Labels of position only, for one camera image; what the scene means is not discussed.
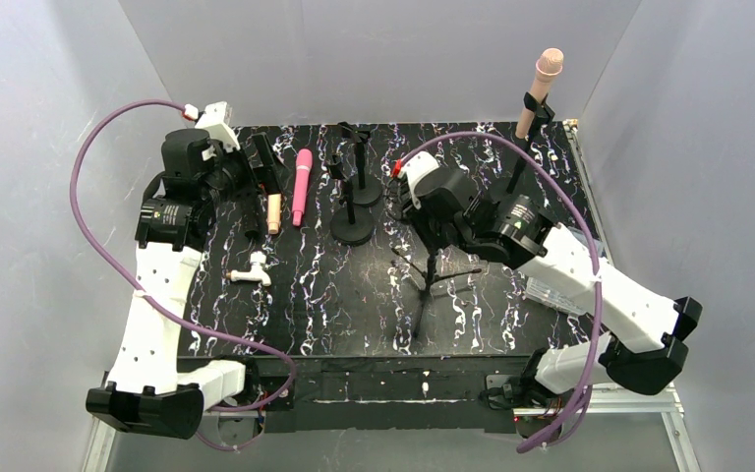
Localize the beige microphone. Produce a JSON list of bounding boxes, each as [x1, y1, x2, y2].
[[266, 193, 282, 235], [515, 48, 564, 140]]

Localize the pink microphone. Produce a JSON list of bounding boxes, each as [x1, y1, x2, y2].
[[291, 148, 313, 227]]

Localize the black round-base microphone stand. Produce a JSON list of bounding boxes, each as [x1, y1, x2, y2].
[[337, 122, 382, 207]]

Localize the black tripod shock-mount stand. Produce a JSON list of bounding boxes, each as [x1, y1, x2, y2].
[[386, 182, 485, 340]]

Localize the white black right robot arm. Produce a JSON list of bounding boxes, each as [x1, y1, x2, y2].
[[399, 162, 702, 397]]

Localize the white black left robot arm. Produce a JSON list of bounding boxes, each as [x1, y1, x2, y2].
[[86, 128, 260, 440]]

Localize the white plastic faucet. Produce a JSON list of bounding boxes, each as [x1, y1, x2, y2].
[[225, 251, 271, 287]]

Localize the clear plastic parts box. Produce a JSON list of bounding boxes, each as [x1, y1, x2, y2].
[[524, 237, 607, 318]]

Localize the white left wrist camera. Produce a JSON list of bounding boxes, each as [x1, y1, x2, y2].
[[195, 101, 241, 152]]

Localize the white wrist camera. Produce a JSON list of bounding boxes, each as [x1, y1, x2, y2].
[[195, 101, 241, 152], [397, 151, 440, 209]]

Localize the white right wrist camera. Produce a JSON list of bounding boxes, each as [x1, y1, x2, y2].
[[397, 151, 440, 209]]

